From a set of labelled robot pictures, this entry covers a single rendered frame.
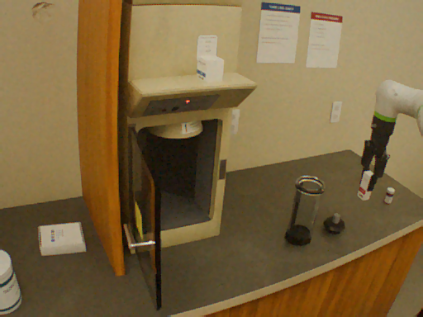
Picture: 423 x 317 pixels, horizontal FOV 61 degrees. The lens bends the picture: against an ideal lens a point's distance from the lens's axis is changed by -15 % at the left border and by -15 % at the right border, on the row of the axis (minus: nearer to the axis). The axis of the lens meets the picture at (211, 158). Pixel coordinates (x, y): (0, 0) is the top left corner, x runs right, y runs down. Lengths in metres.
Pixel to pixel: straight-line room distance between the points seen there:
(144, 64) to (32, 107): 0.57
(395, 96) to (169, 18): 0.79
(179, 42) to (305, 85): 0.98
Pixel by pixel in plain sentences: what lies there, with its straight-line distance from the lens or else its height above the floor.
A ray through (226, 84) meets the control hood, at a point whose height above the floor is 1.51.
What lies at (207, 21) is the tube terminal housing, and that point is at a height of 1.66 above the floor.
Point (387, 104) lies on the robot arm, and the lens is 1.42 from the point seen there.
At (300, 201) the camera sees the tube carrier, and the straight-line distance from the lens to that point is 1.36.
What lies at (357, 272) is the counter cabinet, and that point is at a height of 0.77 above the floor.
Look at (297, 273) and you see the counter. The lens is 1.34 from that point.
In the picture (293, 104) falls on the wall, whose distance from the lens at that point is 1.95.
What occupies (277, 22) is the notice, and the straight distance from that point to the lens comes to 1.77.
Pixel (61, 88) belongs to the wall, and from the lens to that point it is 1.49.
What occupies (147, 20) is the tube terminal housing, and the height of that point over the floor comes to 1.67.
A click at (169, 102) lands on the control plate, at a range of 1.04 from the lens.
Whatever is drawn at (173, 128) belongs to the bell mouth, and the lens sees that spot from 1.20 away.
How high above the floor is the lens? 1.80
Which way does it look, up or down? 26 degrees down
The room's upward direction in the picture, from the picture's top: 5 degrees clockwise
